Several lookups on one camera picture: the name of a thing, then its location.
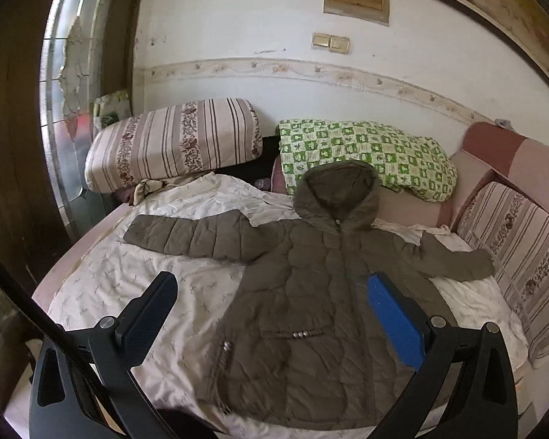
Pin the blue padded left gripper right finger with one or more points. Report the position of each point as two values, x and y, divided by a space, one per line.
483 403

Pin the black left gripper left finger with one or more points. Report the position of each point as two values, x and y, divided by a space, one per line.
83 386

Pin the olive quilted hooded jacket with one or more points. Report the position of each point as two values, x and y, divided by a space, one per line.
299 345

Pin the white floral bed quilt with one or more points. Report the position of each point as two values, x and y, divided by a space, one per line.
114 272

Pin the pink bed sheet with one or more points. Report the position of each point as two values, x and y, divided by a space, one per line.
52 282

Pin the striped floral pillow right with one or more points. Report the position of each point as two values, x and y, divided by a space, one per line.
515 232

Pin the dark wooden wardrobe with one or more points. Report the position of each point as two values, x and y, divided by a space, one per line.
32 235

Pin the green white patterned blanket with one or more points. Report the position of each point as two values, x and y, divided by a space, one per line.
403 161

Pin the pink red headboard cushion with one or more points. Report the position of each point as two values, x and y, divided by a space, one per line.
490 153

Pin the striped floral pillow at window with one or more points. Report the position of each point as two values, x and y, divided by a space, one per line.
174 141

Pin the black garment behind pillows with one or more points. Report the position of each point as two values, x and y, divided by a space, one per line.
256 169

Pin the stained glass window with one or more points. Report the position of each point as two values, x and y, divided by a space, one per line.
70 80

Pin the gold wall switch plate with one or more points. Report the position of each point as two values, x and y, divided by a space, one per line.
333 43

